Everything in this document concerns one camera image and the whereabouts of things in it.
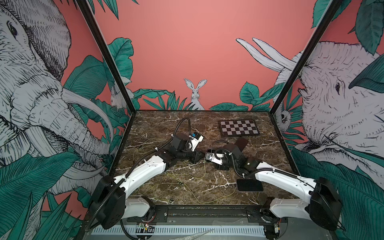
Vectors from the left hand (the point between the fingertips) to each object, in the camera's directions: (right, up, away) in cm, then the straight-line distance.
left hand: (205, 153), depth 77 cm
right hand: (+5, 0, +5) cm, 7 cm away
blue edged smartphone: (+27, +2, +25) cm, 37 cm away
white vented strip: (-11, -36, -7) cm, 38 cm away
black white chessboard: (+26, +13, +30) cm, 42 cm away
